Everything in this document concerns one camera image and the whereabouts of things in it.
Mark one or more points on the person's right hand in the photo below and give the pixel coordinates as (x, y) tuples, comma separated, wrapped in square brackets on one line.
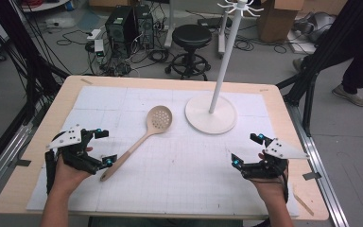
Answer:
[(272, 190)]

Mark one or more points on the wooden slotted spoon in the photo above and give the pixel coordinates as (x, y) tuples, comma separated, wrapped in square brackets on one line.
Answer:
[(132, 150)]

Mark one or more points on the black tripod stand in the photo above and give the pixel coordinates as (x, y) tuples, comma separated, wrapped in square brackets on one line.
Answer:
[(308, 78)]

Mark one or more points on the black tape piece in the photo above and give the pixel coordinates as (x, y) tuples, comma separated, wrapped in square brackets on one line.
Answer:
[(23, 163), (312, 176)]

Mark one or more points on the white grid mat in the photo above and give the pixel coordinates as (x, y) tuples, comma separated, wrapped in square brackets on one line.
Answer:
[(186, 176)]

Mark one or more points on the large black computer tower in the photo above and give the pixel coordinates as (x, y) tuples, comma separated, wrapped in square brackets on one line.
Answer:
[(119, 28)]

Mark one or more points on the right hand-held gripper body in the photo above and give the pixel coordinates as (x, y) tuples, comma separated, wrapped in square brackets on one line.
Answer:
[(280, 151)]

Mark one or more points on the slim black computer tower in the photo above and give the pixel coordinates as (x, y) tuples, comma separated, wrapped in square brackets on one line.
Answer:
[(145, 26)]

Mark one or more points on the black round stool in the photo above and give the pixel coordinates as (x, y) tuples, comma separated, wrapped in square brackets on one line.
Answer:
[(191, 36)]

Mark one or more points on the white power strip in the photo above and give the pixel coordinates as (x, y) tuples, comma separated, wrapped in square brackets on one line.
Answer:
[(94, 34)]

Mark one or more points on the aluminium rail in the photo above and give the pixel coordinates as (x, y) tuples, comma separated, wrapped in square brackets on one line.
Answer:
[(4, 157), (315, 164)]

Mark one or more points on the person's left hand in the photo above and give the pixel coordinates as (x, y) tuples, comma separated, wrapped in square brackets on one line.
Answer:
[(66, 176)]

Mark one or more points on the thin wooden stick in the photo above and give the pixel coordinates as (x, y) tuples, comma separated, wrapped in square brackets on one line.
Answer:
[(303, 201)]

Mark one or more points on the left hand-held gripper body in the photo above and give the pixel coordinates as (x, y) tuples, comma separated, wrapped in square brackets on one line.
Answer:
[(67, 138)]

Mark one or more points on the cardboard box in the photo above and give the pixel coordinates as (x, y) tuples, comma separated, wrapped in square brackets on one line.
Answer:
[(277, 22)]

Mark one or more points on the white hook rack stand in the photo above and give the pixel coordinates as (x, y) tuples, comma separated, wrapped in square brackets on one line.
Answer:
[(211, 118)]

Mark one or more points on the black pole stand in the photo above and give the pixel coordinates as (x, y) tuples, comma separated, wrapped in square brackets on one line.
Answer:
[(33, 69)]

